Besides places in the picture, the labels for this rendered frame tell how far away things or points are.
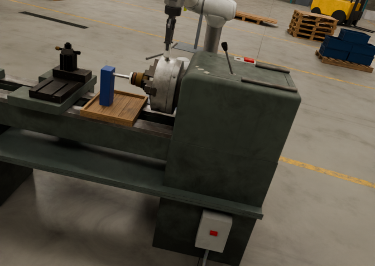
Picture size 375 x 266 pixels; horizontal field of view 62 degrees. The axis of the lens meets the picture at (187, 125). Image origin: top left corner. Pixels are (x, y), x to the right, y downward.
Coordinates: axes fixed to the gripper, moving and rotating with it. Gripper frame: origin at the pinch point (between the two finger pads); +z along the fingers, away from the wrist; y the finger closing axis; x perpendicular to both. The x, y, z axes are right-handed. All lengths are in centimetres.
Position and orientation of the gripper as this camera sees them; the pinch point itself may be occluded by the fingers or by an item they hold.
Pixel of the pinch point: (167, 49)
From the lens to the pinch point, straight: 154.8
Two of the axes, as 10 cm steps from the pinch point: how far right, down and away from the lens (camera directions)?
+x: 9.8, 2.1, -0.3
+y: -1.3, 4.7, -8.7
